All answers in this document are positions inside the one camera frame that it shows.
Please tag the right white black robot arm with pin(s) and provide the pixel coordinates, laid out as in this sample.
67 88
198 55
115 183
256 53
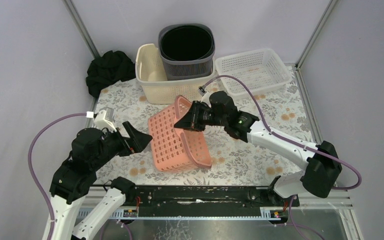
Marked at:
318 172

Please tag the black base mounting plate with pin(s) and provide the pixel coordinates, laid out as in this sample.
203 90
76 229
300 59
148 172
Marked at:
171 201

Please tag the cream perforated plastic basket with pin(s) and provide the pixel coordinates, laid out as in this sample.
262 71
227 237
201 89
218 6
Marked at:
151 76

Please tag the floral patterned table mat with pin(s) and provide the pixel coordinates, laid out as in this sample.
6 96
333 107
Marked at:
234 162

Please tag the grey slatted waste bin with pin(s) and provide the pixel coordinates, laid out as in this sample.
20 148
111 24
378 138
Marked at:
181 70

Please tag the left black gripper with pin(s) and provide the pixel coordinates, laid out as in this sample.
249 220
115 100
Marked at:
127 141

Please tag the black plastic bucket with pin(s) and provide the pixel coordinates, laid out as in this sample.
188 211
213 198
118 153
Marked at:
186 42

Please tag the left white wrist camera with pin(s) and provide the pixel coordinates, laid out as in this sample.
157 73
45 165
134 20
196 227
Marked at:
104 119

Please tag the pink perforated plastic basket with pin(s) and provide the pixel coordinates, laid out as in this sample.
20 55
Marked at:
174 149

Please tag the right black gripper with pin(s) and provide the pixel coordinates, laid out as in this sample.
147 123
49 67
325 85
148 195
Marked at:
190 121

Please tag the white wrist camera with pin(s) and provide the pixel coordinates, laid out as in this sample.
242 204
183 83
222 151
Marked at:
104 119
205 96

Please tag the white perforated shallow tray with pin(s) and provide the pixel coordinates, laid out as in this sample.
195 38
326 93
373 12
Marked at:
261 70

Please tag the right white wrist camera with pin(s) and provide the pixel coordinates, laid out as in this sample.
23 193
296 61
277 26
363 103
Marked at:
205 96

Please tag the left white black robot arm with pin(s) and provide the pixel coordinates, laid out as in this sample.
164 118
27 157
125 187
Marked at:
68 190

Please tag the crumpled black cloth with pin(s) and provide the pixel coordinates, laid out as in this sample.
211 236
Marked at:
107 70

